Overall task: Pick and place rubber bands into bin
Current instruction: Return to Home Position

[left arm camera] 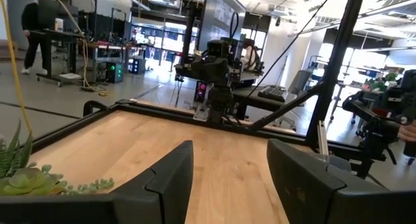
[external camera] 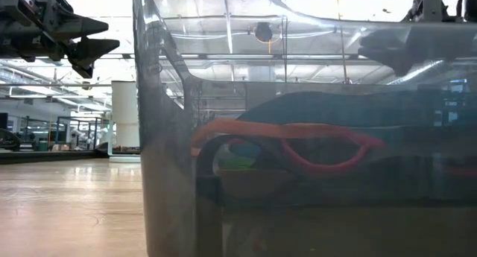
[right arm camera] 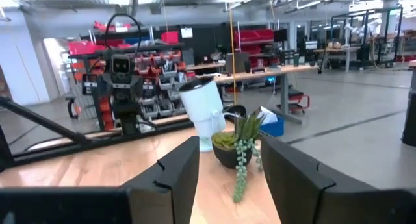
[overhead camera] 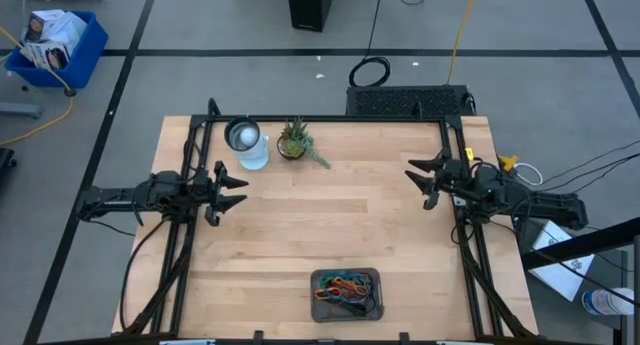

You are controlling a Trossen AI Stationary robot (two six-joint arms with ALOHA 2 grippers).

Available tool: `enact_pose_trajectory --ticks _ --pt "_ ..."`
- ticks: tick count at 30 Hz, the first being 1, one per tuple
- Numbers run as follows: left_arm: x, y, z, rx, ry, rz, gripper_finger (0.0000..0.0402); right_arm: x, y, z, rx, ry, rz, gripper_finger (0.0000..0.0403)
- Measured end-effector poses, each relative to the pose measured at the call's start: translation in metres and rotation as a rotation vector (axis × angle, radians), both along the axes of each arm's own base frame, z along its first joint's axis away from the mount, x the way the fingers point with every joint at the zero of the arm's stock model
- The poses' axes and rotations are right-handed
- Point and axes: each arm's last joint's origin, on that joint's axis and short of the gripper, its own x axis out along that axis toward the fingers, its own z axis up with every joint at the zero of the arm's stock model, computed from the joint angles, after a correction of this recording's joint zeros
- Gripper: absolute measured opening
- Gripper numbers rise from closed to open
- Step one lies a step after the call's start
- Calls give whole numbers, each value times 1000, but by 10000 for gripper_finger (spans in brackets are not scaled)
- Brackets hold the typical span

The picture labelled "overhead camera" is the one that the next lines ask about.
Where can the white printed cardboard box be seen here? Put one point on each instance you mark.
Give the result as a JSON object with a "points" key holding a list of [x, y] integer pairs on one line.
{"points": [[40, 25], [45, 55]]}

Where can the black metal table frame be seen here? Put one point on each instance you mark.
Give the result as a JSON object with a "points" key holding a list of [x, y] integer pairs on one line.
{"points": [[325, 118]]}

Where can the blue plastic crate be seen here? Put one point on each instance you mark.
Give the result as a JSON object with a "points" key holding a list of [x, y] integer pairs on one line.
{"points": [[85, 65]]}

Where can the white tumbler with dark rim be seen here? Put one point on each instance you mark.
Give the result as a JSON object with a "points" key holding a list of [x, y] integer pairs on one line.
{"points": [[242, 135]]}

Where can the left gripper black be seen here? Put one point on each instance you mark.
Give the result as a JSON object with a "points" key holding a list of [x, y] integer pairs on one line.
{"points": [[216, 192]]}

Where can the potted succulent plant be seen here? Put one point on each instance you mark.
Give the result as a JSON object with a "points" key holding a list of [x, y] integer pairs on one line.
{"points": [[292, 145]]}

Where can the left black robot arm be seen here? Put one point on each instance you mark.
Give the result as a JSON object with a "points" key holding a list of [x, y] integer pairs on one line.
{"points": [[125, 197]]}

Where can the grey plastic bin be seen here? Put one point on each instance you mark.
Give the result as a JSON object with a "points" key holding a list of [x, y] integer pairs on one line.
{"points": [[320, 316]]}

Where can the yellow clip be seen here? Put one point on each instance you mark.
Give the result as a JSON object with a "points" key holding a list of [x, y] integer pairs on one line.
{"points": [[509, 161]]}

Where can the wide black rubber band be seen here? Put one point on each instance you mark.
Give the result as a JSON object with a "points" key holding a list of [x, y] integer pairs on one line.
{"points": [[352, 309]]}

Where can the black perforated computer case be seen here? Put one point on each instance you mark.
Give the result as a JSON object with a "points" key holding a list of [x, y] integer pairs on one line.
{"points": [[400, 102]]}

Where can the grey metal desk foot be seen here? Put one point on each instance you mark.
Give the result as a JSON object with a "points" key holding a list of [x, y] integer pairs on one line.
{"points": [[20, 110]]}

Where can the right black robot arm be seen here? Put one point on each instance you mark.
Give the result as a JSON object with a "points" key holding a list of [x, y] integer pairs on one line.
{"points": [[550, 205]]}

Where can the white paper bag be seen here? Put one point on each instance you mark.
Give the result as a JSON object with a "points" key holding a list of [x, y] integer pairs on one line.
{"points": [[70, 30]]}

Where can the black metal beam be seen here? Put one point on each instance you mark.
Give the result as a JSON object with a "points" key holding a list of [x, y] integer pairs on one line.
{"points": [[575, 245]]}

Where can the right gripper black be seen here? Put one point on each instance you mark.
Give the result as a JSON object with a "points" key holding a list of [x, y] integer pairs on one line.
{"points": [[452, 177]]}

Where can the black tower case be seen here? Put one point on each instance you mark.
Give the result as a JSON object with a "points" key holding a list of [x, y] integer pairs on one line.
{"points": [[310, 7]]}

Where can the white plastic bottle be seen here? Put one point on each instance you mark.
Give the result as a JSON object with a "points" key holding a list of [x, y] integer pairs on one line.
{"points": [[607, 301]]}

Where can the black caster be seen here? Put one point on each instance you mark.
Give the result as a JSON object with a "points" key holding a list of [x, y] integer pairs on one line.
{"points": [[6, 157]]}

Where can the white printed paper box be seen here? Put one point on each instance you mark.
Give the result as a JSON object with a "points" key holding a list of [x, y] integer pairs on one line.
{"points": [[560, 280]]}

